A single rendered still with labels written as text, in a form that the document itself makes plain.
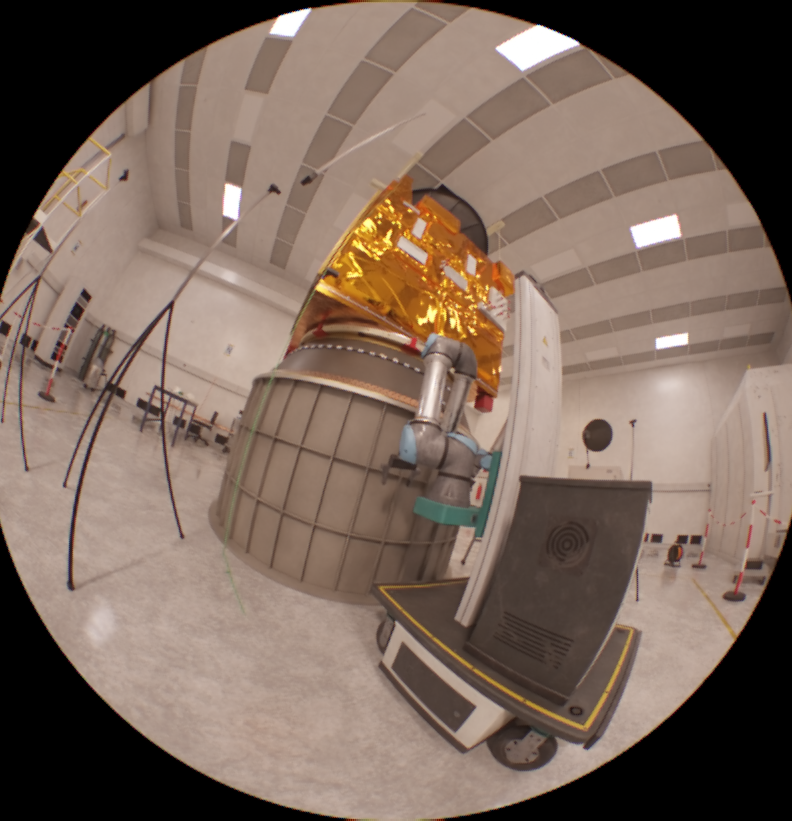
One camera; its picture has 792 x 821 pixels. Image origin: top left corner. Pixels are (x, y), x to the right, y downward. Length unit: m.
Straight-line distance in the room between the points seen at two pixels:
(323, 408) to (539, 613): 1.31
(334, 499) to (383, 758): 1.18
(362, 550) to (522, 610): 0.99
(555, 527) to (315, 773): 0.84
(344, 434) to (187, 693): 1.33
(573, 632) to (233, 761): 0.79
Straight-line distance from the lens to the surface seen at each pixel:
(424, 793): 0.85
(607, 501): 0.58
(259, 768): 0.80
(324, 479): 1.34
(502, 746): 0.91
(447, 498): 0.78
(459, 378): 1.02
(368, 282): 1.88
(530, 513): 0.64
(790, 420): 6.08
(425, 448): 0.77
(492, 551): 0.82
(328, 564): 1.45
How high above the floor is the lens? 0.77
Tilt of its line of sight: 15 degrees up
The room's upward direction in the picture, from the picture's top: 16 degrees clockwise
